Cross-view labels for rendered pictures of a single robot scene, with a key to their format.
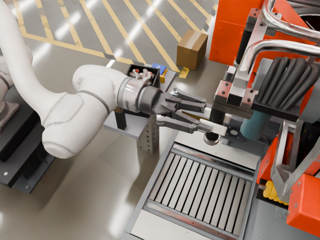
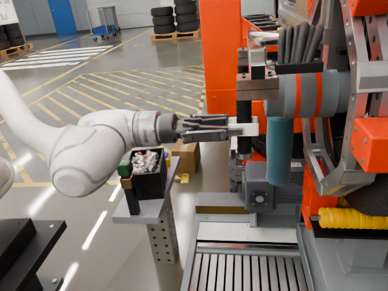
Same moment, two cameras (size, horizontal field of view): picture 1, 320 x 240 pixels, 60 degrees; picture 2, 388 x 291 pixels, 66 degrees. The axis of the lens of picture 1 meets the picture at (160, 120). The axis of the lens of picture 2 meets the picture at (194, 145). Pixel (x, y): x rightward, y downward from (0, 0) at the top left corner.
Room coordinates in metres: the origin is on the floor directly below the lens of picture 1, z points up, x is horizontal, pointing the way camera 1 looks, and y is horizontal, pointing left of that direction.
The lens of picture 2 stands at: (-0.17, 0.12, 1.12)
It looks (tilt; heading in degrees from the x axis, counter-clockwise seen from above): 27 degrees down; 347
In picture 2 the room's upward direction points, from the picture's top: 6 degrees counter-clockwise
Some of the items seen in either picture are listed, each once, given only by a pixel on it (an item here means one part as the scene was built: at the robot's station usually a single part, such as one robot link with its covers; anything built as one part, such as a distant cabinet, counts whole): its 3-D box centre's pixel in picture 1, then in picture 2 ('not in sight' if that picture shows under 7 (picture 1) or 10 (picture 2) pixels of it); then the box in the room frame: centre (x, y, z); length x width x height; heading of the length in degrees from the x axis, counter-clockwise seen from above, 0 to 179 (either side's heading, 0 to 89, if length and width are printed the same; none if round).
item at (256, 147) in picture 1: (262, 135); (289, 197); (0.80, -0.51, 0.26); 0.42 x 0.18 x 0.35; 67
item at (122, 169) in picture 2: not in sight; (125, 168); (0.70, 0.16, 0.64); 0.04 x 0.04 x 0.04; 67
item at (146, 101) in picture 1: (159, 103); (179, 127); (0.50, 0.00, 0.83); 0.09 x 0.08 x 0.07; 67
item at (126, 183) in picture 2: (118, 105); (127, 181); (0.70, 0.16, 0.59); 0.04 x 0.04 x 0.04; 67
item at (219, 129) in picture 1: (212, 127); (243, 129); (0.42, -0.13, 0.83); 0.07 x 0.01 x 0.03; 66
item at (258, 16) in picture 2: not in sight; (256, 20); (7.06, -3.39, 0.39); 0.66 x 0.66 x 0.24
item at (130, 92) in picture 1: (135, 95); (150, 129); (0.53, 0.07, 0.83); 0.09 x 0.06 x 0.09; 157
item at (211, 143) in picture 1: (215, 122); (243, 127); (0.44, -0.14, 0.83); 0.04 x 0.04 x 0.16
